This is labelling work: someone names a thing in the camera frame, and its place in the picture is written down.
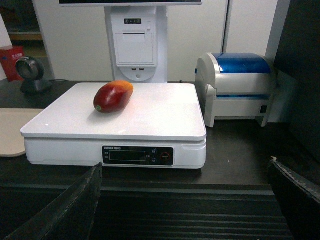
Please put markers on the dark red mango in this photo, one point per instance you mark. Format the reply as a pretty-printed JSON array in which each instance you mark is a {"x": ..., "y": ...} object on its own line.
[{"x": 113, "y": 97}]

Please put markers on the beige plastic tray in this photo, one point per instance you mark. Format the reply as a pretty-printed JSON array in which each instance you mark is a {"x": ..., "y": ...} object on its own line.
[{"x": 11, "y": 122}]

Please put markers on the wooden shelf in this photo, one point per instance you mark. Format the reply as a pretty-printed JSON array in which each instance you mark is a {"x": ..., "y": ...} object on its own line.
[{"x": 20, "y": 20}]

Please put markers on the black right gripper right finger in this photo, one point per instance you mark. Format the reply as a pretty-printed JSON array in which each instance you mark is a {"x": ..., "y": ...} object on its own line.
[{"x": 298, "y": 198}]

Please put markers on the black barcode scanner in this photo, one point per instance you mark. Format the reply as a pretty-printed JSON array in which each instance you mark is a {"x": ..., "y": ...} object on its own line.
[{"x": 32, "y": 71}]

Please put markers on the black checkout counter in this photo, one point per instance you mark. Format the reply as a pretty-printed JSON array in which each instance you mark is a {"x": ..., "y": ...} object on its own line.
[{"x": 228, "y": 199}]

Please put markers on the white blue label printer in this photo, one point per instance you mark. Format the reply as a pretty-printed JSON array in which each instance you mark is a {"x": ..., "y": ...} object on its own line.
[{"x": 235, "y": 86}]

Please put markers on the red fire extinguisher box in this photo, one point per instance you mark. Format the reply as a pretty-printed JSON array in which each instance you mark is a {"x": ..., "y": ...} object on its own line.
[{"x": 9, "y": 55}]

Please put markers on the white POS terminal stand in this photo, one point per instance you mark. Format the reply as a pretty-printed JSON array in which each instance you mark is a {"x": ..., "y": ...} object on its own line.
[{"x": 137, "y": 32}]

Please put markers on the white checkout scale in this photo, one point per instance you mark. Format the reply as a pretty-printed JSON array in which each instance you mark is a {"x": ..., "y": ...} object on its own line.
[{"x": 161, "y": 127}]

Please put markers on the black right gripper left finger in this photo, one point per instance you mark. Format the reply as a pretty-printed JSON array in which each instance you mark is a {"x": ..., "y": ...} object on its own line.
[{"x": 70, "y": 216}]

